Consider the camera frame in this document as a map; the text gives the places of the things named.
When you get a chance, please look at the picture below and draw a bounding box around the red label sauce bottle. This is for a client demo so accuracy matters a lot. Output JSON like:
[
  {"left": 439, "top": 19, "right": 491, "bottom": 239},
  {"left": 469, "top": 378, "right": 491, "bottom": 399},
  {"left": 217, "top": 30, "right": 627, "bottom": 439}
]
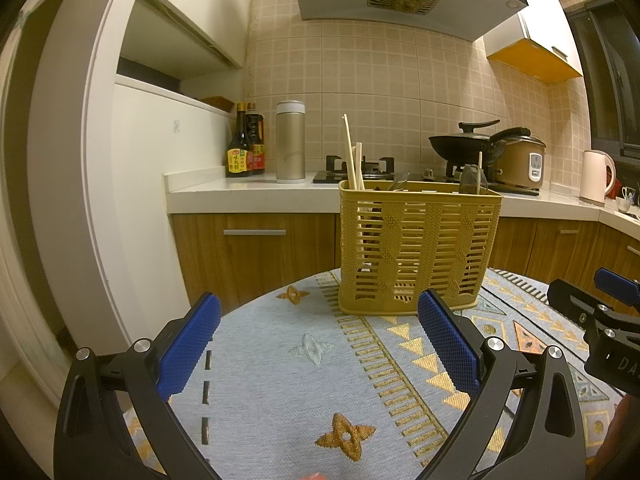
[{"left": 245, "top": 103, "right": 266, "bottom": 176}]

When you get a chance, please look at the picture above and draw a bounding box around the steel thermos flask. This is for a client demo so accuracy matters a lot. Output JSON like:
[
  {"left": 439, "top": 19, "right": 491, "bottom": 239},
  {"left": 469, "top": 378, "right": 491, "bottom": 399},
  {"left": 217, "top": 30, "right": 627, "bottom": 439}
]
[{"left": 276, "top": 101, "right": 305, "bottom": 184}]

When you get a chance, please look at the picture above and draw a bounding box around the white electric kettle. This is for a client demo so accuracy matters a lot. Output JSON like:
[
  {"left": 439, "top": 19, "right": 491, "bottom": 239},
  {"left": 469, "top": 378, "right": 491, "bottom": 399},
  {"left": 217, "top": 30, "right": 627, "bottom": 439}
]
[{"left": 580, "top": 150, "right": 617, "bottom": 206}]

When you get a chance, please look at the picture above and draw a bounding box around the black wok with lid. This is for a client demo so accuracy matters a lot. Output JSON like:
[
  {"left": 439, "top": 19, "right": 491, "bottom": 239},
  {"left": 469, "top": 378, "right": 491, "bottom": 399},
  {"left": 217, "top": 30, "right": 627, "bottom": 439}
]
[{"left": 428, "top": 120, "right": 531, "bottom": 167}]

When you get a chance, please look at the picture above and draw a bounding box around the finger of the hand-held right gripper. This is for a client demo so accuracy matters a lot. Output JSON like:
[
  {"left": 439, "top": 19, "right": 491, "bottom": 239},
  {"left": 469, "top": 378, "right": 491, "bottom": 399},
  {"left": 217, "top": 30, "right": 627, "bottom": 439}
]
[
  {"left": 546, "top": 279, "right": 618, "bottom": 333},
  {"left": 594, "top": 268, "right": 640, "bottom": 307}
]

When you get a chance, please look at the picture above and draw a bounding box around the white and yellow wall cabinet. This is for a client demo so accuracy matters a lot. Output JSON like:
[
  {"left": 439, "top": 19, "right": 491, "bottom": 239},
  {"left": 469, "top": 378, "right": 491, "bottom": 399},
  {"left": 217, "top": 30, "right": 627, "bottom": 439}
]
[{"left": 484, "top": 0, "right": 585, "bottom": 83}]

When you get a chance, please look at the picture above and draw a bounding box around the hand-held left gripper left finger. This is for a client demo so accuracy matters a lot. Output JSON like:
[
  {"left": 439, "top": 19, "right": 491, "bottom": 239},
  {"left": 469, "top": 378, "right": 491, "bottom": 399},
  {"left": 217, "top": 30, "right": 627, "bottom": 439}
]
[{"left": 53, "top": 291, "right": 223, "bottom": 480}]

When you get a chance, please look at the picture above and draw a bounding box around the light blue patterned tablecloth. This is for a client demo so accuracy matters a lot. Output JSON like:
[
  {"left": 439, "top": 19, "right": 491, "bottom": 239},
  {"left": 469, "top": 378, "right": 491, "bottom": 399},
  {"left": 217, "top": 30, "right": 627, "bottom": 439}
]
[{"left": 117, "top": 267, "right": 640, "bottom": 480}]

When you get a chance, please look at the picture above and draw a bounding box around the dark window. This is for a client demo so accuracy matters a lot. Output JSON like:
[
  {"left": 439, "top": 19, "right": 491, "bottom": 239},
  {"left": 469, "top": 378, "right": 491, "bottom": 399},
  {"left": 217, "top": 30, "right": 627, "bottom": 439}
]
[{"left": 570, "top": 0, "right": 640, "bottom": 161}]

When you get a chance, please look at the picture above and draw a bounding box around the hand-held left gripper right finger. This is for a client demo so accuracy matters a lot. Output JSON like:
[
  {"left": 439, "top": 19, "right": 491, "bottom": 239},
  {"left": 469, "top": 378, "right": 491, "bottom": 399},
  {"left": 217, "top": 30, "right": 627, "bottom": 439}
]
[{"left": 417, "top": 288, "right": 587, "bottom": 480}]

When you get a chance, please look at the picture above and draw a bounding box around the yellow plastic utensil basket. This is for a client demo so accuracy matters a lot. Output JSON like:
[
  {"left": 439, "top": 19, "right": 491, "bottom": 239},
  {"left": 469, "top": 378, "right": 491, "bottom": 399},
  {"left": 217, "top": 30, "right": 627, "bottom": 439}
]
[{"left": 338, "top": 179, "right": 503, "bottom": 317}]

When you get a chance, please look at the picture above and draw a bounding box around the black gas stove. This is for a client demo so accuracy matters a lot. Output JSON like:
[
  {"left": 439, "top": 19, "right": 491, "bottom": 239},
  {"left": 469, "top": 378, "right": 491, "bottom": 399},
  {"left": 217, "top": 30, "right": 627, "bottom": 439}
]
[{"left": 313, "top": 156, "right": 541, "bottom": 197}]

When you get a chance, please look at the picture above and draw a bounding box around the white kitchen countertop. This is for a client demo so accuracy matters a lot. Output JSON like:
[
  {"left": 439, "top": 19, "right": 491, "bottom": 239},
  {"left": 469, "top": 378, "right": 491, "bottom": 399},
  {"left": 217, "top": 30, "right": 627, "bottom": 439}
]
[{"left": 163, "top": 170, "right": 640, "bottom": 226}]

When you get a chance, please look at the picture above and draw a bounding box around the grey range hood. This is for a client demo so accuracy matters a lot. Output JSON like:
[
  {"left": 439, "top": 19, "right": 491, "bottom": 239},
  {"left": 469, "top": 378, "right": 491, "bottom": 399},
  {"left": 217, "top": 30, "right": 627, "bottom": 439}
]
[{"left": 289, "top": 0, "right": 530, "bottom": 42}]

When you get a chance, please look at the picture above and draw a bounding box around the golden rice cooker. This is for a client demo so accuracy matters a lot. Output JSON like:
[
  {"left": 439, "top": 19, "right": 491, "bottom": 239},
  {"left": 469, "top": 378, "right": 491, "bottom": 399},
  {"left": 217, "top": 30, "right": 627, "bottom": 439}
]
[{"left": 492, "top": 132, "right": 547, "bottom": 192}]

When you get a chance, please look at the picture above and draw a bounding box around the yellow label soy sauce bottle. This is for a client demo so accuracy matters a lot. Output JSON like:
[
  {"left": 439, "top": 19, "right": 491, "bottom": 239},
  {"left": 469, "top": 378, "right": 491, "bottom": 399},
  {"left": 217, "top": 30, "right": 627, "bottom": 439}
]
[{"left": 226, "top": 102, "right": 253, "bottom": 178}]

